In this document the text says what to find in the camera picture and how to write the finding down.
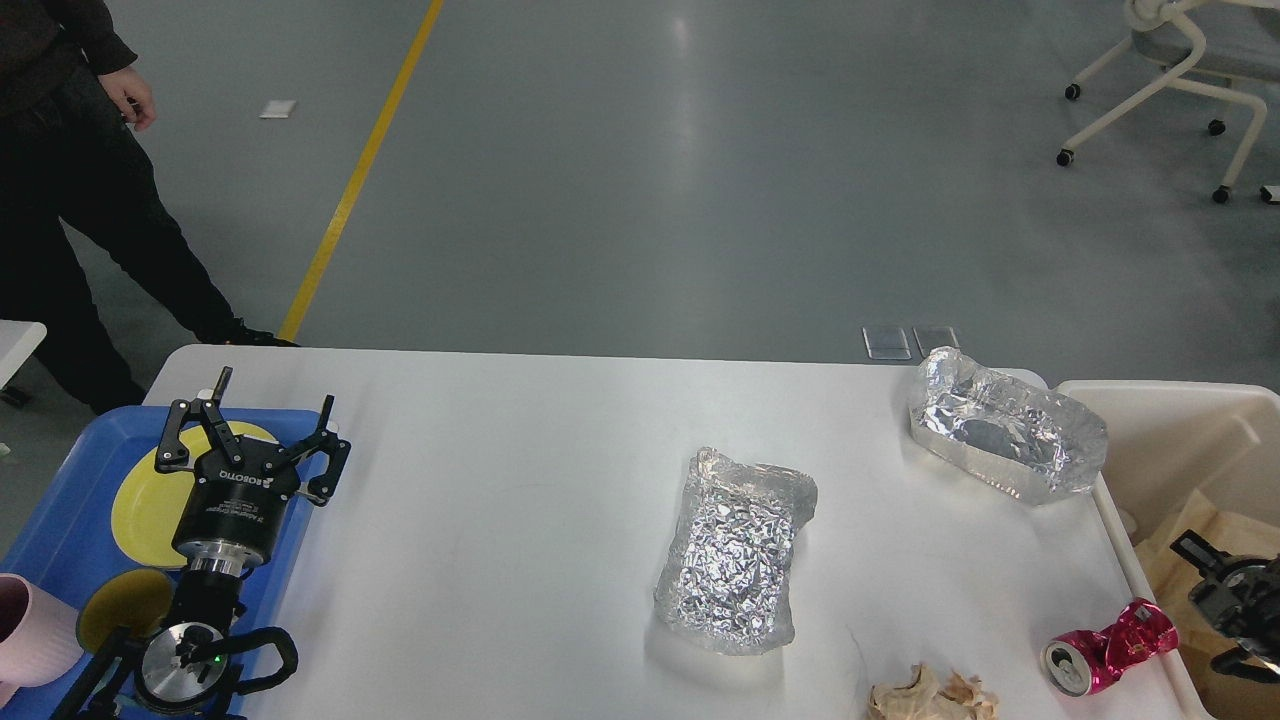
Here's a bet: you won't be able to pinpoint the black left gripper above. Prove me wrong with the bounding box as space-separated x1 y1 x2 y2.
152 366 351 579

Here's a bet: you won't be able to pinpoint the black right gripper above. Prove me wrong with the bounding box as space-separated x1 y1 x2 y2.
1170 530 1279 685

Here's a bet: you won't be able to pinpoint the yellow round plate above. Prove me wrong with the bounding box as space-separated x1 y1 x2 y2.
111 421 276 570

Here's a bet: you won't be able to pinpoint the dark green mug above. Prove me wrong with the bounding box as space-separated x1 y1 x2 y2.
76 568 177 653

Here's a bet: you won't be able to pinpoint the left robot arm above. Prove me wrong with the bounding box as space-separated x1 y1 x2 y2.
52 366 349 719

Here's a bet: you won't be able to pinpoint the crushed red can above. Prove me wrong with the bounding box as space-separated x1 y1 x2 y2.
1039 597 1180 697

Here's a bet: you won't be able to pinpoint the beige plastic bin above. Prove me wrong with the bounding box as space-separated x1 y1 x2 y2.
1060 380 1279 719

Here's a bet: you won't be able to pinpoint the blue plastic tray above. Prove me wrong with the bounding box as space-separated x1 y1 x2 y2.
0 407 334 720

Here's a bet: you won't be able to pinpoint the crumpled foil container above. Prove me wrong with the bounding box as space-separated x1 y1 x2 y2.
908 346 1108 506

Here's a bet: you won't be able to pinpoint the crumpled brown paper ball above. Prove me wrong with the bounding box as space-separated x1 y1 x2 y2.
867 664 1000 719

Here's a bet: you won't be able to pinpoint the pink mug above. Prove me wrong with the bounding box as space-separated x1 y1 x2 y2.
1 573 84 706

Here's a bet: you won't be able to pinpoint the floor outlet cover plates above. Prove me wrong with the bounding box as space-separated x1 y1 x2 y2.
861 325 961 363

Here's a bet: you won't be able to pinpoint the white office chair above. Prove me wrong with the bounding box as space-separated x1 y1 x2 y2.
1055 1 1279 205

